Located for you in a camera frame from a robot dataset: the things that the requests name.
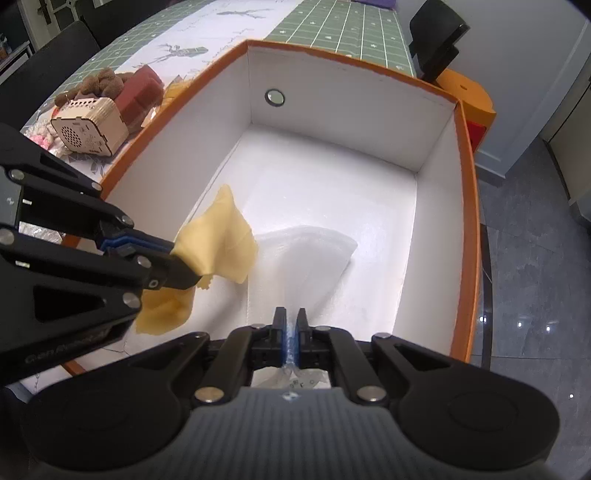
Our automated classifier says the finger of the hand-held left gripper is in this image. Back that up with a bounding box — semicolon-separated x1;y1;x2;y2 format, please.
0;122;177;254
0;226;202;354

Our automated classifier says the pink flower trinket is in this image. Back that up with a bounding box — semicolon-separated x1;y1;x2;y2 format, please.
21;124;61;151

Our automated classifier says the crinkled silver wrapper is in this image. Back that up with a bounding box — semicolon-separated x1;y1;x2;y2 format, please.
18;222;63;243

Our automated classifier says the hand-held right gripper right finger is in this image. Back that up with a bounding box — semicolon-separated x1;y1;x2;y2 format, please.
295;307;453;407

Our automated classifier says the orange cardboard box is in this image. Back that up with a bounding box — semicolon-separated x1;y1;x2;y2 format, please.
60;39;483;377

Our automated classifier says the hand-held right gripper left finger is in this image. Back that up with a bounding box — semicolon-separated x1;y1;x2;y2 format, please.
131;307;288;407

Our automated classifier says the yellow cloth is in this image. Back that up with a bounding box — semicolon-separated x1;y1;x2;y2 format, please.
135;184;259;337

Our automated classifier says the beige cabinet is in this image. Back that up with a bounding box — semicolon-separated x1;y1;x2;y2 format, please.
540;60;591;204

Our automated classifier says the dark red box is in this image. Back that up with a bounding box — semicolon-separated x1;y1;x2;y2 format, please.
115;65;164;134

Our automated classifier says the wooden speaker box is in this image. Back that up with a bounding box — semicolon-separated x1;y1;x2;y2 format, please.
50;97;130;157

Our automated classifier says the orange stool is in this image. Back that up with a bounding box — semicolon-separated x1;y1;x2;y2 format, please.
436;68;496;153

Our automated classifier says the brown plush toy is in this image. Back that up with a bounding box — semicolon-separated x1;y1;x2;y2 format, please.
54;67;127;108

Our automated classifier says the clear plastic bag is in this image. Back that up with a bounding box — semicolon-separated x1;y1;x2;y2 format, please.
249;224;358;391

